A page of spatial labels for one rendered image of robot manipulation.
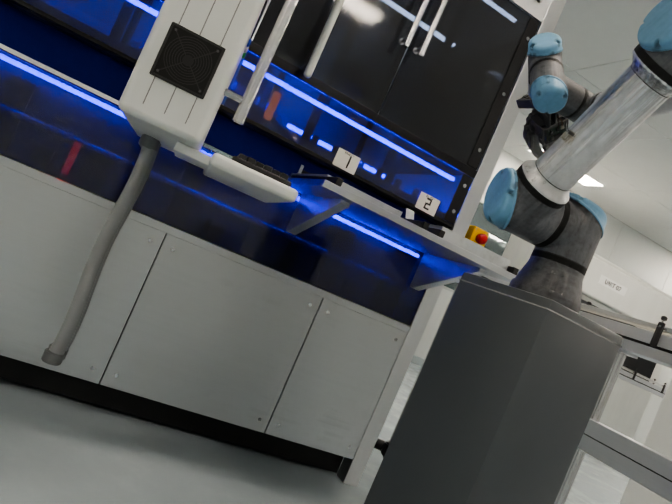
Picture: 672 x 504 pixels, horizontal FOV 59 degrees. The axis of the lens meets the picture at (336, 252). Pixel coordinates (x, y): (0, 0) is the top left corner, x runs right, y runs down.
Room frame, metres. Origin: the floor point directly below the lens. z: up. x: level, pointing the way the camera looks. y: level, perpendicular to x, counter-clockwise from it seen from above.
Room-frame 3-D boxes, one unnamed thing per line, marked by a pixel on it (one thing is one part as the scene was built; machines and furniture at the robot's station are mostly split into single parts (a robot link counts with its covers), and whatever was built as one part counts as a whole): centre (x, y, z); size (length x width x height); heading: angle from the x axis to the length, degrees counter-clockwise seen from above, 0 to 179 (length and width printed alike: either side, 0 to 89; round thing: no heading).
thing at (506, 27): (2.06, -0.14, 1.51); 0.43 x 0.01 x 0.59; 113
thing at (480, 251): (1.89, -0.30, 0.90); 0.34 x 0.26 x 0.04; 22
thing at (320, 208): (1.76, 0.10, 0.80); 0.34 x 0.03 x 0.13; 23
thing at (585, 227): (1.26, -0.44, 0.96); 0.13 x 0.12 x 0.14; 107
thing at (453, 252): (1.87, -0.13, 0.87); 0.70 x 0.48 x 0.02; 113
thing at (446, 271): (1.96, -0.37, 0.80); 0.34 x 0.03 x 0.13; 23
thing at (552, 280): (1.27, -0.44, 0.84); 0.15 x 0.15 x 0.10
